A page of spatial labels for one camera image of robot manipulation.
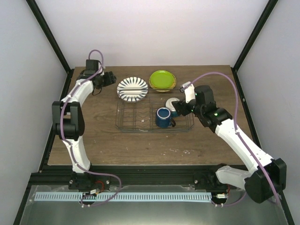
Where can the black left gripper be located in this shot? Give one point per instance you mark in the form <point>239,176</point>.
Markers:
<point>109,79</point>

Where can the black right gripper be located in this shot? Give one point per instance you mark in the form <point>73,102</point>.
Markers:
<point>179,106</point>

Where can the white and teal bowl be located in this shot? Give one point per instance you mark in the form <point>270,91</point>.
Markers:
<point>169,105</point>

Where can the dark blue mug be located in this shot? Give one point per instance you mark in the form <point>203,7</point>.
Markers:
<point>163,118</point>

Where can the white blue striped plate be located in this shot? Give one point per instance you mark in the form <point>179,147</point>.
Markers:
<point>132,89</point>

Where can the black wire dish rack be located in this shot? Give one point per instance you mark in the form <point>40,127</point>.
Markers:
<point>139,117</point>

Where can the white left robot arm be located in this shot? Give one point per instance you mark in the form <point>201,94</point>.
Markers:
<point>67,117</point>

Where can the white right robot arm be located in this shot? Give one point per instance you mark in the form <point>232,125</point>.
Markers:
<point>264,176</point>

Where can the lime green plate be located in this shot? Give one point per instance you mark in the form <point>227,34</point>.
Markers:
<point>162,79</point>

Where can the light blue slotted cable duct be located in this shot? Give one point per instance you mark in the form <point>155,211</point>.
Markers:
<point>129,197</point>

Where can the black aluminium frame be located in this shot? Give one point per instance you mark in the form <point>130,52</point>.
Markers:
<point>150,175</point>

